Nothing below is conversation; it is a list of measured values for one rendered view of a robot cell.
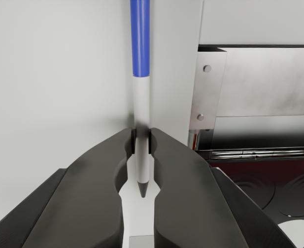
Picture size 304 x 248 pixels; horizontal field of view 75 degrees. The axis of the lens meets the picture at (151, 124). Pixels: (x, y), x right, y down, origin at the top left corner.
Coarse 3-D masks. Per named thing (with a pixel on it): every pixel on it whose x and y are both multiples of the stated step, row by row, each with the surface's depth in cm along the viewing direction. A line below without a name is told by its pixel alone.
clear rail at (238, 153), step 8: (200, 152) 24; (208, 152) 24; (216, 152) 24; (224, 152) 24; (232, 152) 24; (240, 152) 24; (248, 152) 24; (256, 152) 24; (264, 152) 24; (272, 152) 24; (280, 152) 25; (288, 152) 25; (296, 152) 25; (208, 160) 24; (216, 160) 24
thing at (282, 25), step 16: (208, 0) 11; (224, 0) 11; (240, 0) 11; (256, 0) 11; (272, 0) 11; (288, 0) 11; (208, 16) 12; (224, 16) 12; (240, 16) 12; (256, 16) 12; (272, 16) 12; (288, 16) 12; (208, 32) 12; (224, 32) 12; (240, 32) 12; (256, 32) 12; (272, 32) 12; (288, 32) 12
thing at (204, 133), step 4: (200, 132) 28; (204, 132) 28; (208, 132) 29; (212, 132) 29; (200, 136) 29; (204, 136) 29; (208, 136) 29; (212, 136) 29; (200, 140) 29; (204, 140) 29; (208, 140) 29; (200, 144) 29; (204, 144) 29; (208, 144) 30; (200, 148) 30; (204, 148) 30; (208, 148) 30
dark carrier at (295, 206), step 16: (224, 160) 25; (240, 160) 25; (256, 160) 25; (272, 160) 25; (288, 160) 25; (240, 176) 26; (256, 176) 26; (272, 176) 27; (288, 176) 27; (256, 192) 28; (272, 192) 28; (288, 192) 28; (272, 208) 30; (288, 208) 30
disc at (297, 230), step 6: (288, 222) 32; (294, 222) 32; (300, 222) 32; (282, 228) 32; (288, 228) 32; (294, 228) 33; (300, 228) 33; (288, 234) 33; (294, 234) 33; (300, 234) 34; (294, 240) 34; (300, 240) 34; (300, 246) 35
